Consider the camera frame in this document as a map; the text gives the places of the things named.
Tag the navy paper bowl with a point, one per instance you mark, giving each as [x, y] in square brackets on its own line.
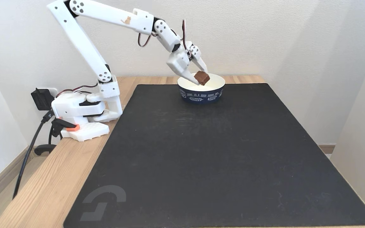
[201, 95]

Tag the black power adapter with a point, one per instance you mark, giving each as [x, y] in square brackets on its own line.
[41, 98]

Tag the black desk mat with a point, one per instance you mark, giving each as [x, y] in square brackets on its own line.
[220, 164]

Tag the brown toy block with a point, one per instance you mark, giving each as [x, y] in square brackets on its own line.
[202, 78]

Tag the white wall outlet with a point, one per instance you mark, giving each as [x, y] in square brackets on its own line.
[53, 91]

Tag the black clamp orange trigger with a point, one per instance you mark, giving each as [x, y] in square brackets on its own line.
[59, 124]

